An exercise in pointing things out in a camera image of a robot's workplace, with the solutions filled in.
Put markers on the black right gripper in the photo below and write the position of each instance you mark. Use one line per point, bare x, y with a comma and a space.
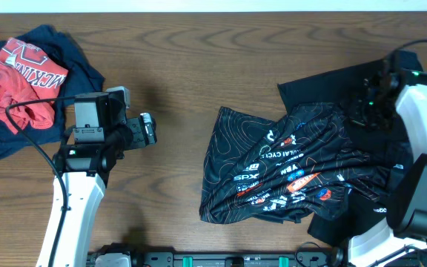
353, 113

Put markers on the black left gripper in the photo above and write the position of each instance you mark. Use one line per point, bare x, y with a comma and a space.
148, 137

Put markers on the black printed cycling jersey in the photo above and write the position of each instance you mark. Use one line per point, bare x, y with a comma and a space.
305, 163

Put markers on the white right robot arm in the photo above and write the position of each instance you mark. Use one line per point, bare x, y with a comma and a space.
404, 228

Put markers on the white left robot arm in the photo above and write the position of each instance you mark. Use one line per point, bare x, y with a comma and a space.
87, 154

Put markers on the plain black shirt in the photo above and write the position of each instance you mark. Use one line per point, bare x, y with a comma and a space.
390, 148

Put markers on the navy blue t-shirt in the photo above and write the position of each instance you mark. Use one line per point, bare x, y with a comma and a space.
81, 78

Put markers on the red printed t-shirt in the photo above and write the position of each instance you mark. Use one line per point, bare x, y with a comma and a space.
26, 74

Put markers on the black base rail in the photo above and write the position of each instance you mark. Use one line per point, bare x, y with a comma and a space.
117, 254

